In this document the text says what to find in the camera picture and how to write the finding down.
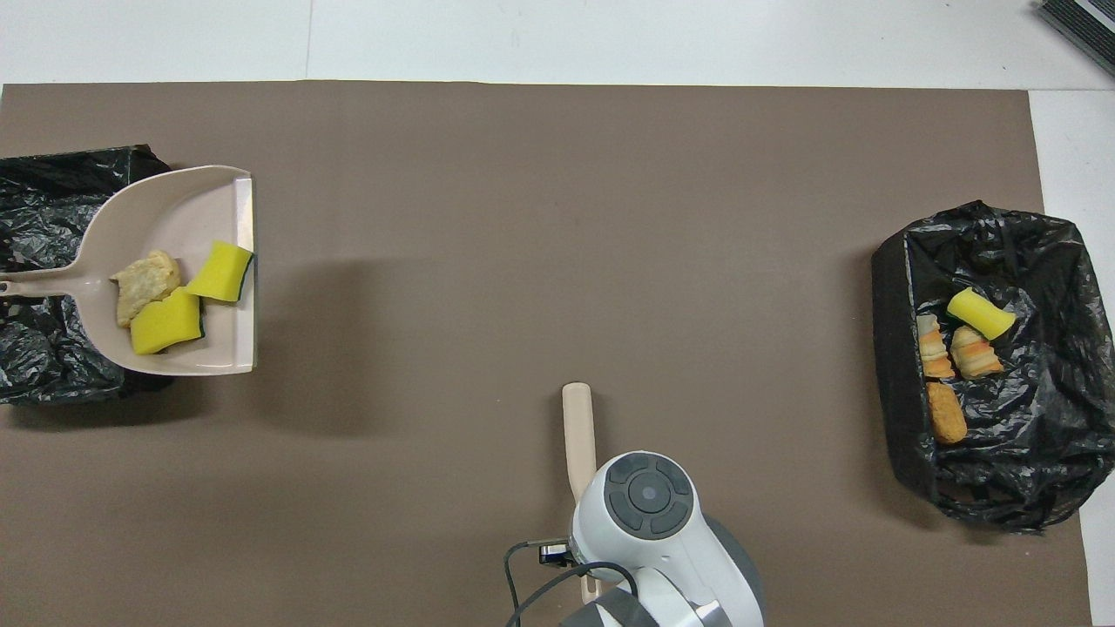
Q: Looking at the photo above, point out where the beige hand brush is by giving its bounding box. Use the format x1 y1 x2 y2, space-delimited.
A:
561 382 602 606

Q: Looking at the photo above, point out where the brown bread roll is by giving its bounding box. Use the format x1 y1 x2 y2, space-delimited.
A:
926 381 969 446

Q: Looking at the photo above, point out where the pale flaky pastry piece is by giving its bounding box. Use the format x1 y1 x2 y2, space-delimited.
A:
916 313 956 380

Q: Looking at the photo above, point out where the yellow sponge piece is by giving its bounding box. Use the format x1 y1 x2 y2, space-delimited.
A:
186 241 254 304
946 287 1017 340
131 287 206 356

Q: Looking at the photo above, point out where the small orange croissant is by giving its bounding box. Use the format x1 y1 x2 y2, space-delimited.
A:
949 325 1004 380

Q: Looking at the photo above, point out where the beige plastic dustpan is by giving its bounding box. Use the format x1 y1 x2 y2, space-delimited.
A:
0 165 259 377

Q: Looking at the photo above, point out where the black bag lined bin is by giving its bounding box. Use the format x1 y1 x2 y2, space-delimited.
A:
0 145 175 407
871 200 1103 534

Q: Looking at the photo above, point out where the brown table mat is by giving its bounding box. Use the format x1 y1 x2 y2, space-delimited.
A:
0 81 1094 627

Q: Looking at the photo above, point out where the dark ribbed panel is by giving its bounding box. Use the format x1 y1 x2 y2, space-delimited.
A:
1035 0 1115 79

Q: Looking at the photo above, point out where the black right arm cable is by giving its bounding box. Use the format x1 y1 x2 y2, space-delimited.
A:
503 540 641 627

